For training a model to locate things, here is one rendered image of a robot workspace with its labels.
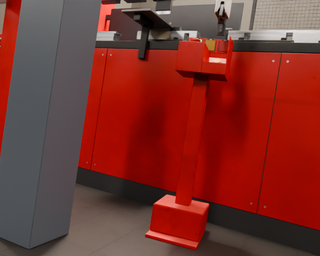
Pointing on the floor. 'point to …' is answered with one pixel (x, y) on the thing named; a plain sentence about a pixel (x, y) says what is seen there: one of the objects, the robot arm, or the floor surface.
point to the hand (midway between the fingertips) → (220, 30)
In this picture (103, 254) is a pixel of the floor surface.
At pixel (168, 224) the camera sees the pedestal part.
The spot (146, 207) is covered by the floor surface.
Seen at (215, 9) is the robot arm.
